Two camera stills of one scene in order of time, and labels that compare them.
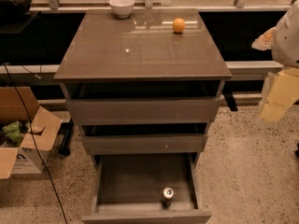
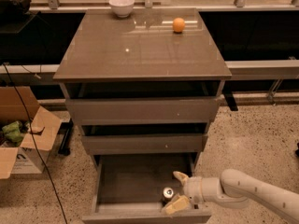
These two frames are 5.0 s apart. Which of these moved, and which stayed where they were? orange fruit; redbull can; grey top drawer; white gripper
Moved: white gripper
Stayed: redbull can; orange fruit; grey top drawer
